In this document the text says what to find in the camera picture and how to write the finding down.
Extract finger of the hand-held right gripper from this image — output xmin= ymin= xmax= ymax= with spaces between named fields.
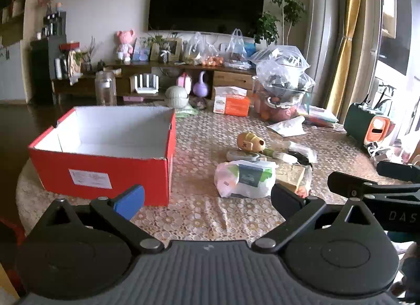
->
xmin=327 ymin=171 xmax=420 ymax=200
xmin=377 ymin=161 xmax=420 ymax=183

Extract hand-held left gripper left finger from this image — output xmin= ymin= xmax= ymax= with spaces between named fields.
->
xmin=46 ymin=184 xmax=165 ymax=255

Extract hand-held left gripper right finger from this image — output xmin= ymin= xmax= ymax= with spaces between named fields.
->
xmin=251 ymin=183 xmax=388 ymax=255

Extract black snack packet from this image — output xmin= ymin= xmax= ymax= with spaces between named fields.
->
xmin=289 ymin=151 xmax=312 ymax=166

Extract red cardboard box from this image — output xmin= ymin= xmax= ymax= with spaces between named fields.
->
xmin=28 ymin=105 xmax=177 ymax=207

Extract white green plastic packet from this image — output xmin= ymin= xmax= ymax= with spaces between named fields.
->
xmin=214 ymin=160 xmax=279 ymax=199

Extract beige packet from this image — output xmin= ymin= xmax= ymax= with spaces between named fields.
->
xmin=276 ymin=162 xmax=312 ymax=197

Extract white green tube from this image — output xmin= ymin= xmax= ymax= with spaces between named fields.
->
xmin=262 ymin=148 xmax=297 ymax=164

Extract orange white device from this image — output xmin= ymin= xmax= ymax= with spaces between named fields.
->
xmin=364 ymin=116 xmax=392 ymax=143

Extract clear wrapped packet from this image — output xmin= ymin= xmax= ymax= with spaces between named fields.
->
xmin=289 ymin=141 xmax=318 ymax=163

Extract dark green storage bin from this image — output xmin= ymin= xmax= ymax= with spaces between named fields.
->
xmin=343 ymin=102 xmax=378 ymax=148

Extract yellow toy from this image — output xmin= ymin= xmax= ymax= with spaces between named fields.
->
xmin=237 ymin=132 xmax=266 ymax=154

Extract white pouch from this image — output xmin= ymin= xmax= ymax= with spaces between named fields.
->
xmin=266 ymin=115 xmax=307 ymax=137

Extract stack of colourful folders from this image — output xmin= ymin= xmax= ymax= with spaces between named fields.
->
xmin=297 ymin=105 xmax=338 ymax=128

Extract bag of fruit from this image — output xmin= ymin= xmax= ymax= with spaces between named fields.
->
xmin=254 ymin=93 xmax=304 ymax=123

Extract orange tissue box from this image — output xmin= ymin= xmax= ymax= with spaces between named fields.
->
xmin=213 ymin=86 xmax=251 ymax=117

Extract green folded cloth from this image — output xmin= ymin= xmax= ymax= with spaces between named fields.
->
xmin=175 ymin=106 xmax=199 ymax=117

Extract beige curtain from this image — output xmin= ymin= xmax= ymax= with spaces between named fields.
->
xmin=341 ymin=0 xmax=383 ymax=122

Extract glass jar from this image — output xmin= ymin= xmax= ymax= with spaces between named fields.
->
xmin=94 ymin=70 xmax=118 ymax=107

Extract white router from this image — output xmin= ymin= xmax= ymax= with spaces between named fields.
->
xmin=129 ymin=74 xmax=160 ymax=94

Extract large clear plastic bag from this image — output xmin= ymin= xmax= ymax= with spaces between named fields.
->
xmin=251 ymin=45 xmax=317 ymax=99

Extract pink toy case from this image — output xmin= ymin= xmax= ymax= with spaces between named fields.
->
xmin=176 ymin=73 xmax=192 ymax=95

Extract purple kettle toy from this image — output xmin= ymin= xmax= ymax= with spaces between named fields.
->
xmin=193 ymin=71 xmax=209 ymax=98

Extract wooden television cabinet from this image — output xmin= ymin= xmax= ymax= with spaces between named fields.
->
xmin=51 ymin=60 xmax=260 ymax=102

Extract vase with dried twigs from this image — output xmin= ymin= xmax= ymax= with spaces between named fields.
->
xmin=82 ymin=37 xmax=99 ymax=74

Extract floral paper bag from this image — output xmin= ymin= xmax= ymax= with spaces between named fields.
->
xmin=67 ymin=49 xmax=82 ymax=85

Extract potted plant with white bow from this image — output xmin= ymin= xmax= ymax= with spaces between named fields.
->
xmin=146 ymin=28 xmax=178 ymax=64

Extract blue picture card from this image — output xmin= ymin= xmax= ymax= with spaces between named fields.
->
xmin=133 ymin=37 xmax=151 ymax=62

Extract bag of oranges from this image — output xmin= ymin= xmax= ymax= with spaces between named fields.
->
xmin=200 ymin=42 xmax=225 ymax=66

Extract white standing air conditioner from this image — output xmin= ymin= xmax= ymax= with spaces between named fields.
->
xmin=303 ymin=0 xmax=340 ymax=108

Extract white plastic carrier bag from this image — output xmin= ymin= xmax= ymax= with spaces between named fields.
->
xmin=226 ymin=28 xmax=248 ymax=64

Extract black cabinet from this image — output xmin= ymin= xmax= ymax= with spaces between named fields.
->
xmin=30 ymin=36 xmax=68 ymax=105

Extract pink teddy bear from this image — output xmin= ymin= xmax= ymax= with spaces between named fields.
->
xmin=115 ymin=30 xmax=136 ymax=63

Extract yellow curtain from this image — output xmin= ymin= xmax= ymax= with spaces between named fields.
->
xmin=325 ymin=0 xmax=365 ymax=118

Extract bushy potted plant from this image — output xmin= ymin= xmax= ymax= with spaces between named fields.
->
xmin=253 ymin=12 xmax=279 ymax=44

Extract black coffee machine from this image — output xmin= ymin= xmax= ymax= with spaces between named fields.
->
xmin=43 ymin=11 xmax=66 ymax=37

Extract black television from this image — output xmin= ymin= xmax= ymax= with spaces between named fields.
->
xmin=148 ymin=0 xmax=266 ymax=34

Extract pink flowers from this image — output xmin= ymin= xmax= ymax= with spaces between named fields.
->
xmin=37 ymin=0 xmax=63 ymax=13

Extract tangled cord bundle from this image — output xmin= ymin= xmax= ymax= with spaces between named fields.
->
xmin=367 ymin=142 xmax=394 ymax=161

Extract wooden photo frame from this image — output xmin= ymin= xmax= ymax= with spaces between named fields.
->
xmin=150 ymin=38 xmax=183 ymax=63

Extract wooden wall shelf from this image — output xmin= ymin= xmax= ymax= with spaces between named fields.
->
xmin=0 ymin=0 xmax=27 ymax=46

